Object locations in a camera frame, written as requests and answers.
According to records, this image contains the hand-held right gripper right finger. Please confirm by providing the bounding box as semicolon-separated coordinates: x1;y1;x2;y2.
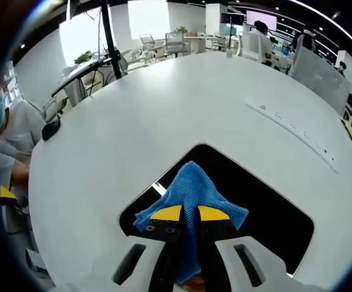
196;204;327;292

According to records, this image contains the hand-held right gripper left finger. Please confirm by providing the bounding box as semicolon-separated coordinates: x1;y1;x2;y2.
53;204;184;292

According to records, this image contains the blue cleaning cloth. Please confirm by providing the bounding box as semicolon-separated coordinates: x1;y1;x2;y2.
133;161;250;287

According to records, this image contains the person's right hand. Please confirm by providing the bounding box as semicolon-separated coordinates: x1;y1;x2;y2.
178;275;209;292

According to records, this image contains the person in white shirt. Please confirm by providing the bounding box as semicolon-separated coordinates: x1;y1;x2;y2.
0;100;47;187

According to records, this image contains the small black object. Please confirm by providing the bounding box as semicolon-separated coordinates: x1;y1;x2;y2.
41;119;62;142

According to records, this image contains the white storage shelf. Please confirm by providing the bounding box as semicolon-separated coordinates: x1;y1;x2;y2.
3;60;22;102

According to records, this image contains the white tilted desk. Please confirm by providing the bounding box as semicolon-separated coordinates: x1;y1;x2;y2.
50;57;113;99

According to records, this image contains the recessed table socket strip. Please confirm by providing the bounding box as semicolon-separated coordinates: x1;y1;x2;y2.
244;102;341;175

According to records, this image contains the black stand pole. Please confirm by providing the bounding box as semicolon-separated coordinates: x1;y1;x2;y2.
100;0;123;80

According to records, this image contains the black overhead panel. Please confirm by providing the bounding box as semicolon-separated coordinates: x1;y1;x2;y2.
66;0;83;19

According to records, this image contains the grey mesh office chair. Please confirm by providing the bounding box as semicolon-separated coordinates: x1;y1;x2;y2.
287;45;352;116

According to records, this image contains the light wooden table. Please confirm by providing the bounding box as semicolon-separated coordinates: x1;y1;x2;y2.
190;32;226;55

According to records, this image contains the curved ceiling light strip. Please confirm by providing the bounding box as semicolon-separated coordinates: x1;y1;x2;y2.
285;0;352;58

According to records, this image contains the large wall display screen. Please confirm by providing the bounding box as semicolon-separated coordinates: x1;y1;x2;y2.
245;10;278;30

